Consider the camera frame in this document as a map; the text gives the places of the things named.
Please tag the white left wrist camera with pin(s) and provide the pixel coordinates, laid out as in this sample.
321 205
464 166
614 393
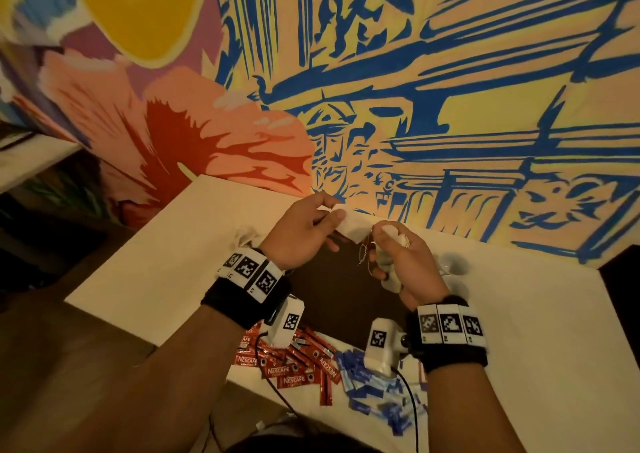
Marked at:
285 323

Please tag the dark brown tray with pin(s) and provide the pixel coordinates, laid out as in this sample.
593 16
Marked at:
335 288

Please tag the person's right forearm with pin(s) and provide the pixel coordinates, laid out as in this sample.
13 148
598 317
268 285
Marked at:
470 413

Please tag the black wristband with markers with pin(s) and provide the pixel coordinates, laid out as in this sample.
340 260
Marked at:
248 286
450 333

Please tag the black left wristband with markers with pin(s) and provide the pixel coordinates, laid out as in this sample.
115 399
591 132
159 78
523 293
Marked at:
248 286

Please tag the person's right hand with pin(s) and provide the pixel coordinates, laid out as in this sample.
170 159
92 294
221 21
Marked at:
412 266

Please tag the small white cup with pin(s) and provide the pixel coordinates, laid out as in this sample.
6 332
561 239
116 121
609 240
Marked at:
455 265

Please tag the white wall shelf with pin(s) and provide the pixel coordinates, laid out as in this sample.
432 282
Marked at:
30 153

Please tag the black right wristband with markers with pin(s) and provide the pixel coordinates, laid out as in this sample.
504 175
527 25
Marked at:
450 333

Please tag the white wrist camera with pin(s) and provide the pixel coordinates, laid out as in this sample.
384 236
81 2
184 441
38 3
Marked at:
382 346
285 323

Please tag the person's left hand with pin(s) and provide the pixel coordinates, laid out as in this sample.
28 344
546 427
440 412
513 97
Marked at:
300 230

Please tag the pile of red Nescafe sachets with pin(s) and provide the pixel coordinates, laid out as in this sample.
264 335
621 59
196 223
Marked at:
290 363

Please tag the black clothing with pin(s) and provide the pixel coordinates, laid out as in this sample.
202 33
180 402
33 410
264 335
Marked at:
290 443

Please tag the pile of blue sugar sachets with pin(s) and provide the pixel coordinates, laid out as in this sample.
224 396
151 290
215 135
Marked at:
380 393

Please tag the person's left forearm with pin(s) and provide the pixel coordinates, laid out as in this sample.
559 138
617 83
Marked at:
130 388

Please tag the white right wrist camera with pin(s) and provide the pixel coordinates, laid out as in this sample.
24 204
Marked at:
382 346

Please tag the white tea bag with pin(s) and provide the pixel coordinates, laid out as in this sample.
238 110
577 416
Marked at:
392 253
325 208

